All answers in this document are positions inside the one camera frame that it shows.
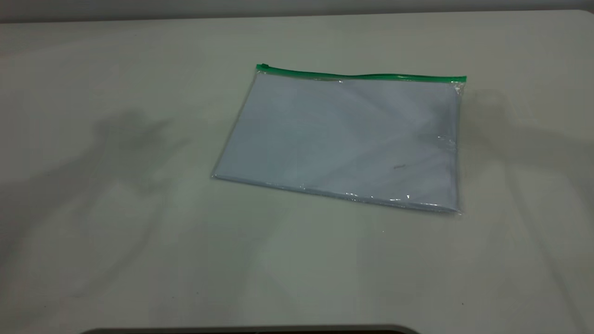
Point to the clear zip bag green strip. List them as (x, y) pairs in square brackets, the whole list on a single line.
[(343, 139)]

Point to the green zipper slider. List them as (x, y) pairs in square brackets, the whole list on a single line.
[(263, 67)]

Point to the dark rounded base edge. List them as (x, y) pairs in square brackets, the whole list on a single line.
[(250, 330)]

